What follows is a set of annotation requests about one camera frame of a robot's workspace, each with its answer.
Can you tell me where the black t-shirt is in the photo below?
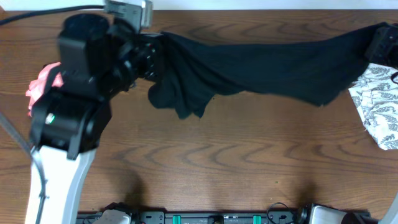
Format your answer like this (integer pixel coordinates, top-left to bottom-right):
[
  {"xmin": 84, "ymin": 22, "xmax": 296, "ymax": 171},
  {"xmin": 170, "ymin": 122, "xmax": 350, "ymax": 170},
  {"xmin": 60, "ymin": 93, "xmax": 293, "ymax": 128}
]
[{"xmin": 148, "ymin": 24, "xmax": 379, "ymax": 119}]

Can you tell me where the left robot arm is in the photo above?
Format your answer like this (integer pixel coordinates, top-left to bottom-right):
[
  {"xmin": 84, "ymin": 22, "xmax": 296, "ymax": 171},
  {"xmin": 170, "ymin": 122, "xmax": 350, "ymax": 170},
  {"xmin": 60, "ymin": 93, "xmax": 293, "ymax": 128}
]
[{"xmin": 25, "ymin": 14, "xmax": 157, "ymax": 223}]

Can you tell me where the white patterned garment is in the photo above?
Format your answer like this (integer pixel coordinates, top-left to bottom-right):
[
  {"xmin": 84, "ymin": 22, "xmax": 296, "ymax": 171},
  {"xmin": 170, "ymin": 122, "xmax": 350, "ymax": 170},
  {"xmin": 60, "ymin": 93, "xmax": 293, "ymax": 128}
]
[{"xmin": 349, "ymin": 63, "xmax": 398, "ymax": 150}]

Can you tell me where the pink crumpled garment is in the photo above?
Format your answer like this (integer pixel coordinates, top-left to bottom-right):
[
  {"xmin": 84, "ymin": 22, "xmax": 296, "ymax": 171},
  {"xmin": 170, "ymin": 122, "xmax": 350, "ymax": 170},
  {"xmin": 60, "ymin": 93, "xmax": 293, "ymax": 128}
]
[{"xmin": 25, "ymin": 62, "xmax": 61, "ymax": 117}]

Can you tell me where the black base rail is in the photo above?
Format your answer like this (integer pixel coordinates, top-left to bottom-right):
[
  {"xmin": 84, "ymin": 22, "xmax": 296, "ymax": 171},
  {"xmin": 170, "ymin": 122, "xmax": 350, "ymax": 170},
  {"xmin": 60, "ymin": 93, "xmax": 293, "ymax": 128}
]
[{"xmin": 76, "ymin": 202, "xmax": 379, "ymax": 224}]

